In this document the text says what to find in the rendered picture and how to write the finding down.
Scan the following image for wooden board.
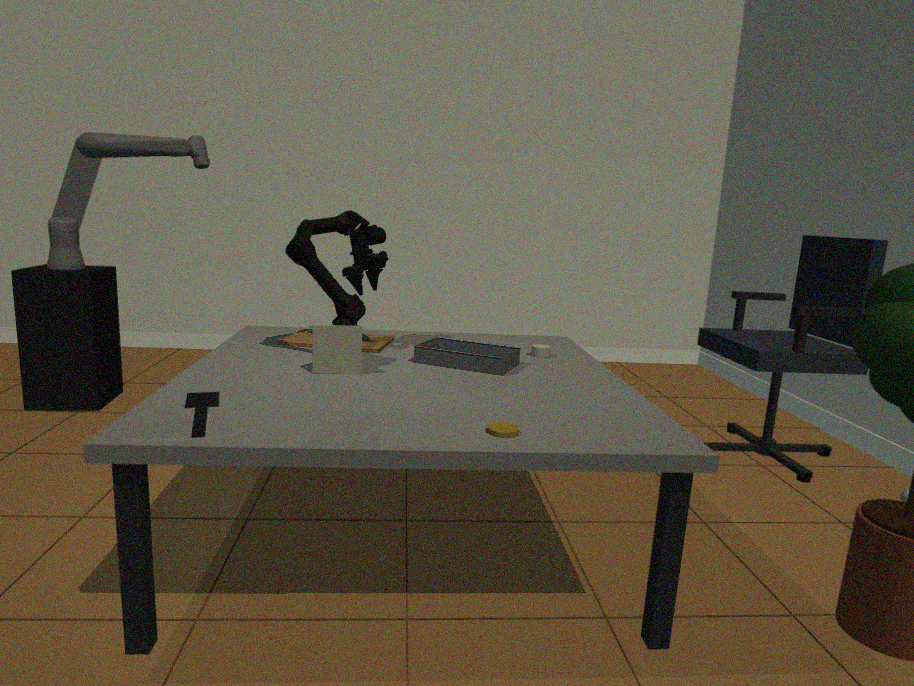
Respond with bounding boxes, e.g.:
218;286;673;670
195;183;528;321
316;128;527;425
277;329;395;353

